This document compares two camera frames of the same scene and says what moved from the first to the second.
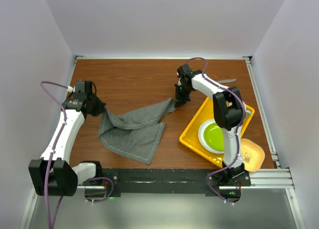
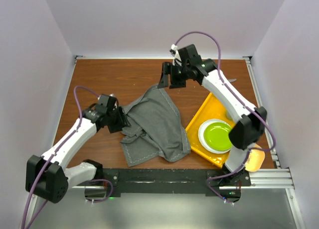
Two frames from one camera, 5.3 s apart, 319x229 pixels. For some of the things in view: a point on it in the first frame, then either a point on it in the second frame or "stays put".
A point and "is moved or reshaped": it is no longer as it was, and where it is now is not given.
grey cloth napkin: [136, 135] is moved or reshaped
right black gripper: [180, 100] to [168, 69]
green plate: [214, 136] stays put
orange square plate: [252, 155] stays put
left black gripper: [100, 107] to [122, 120]
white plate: [201, 135] stays put
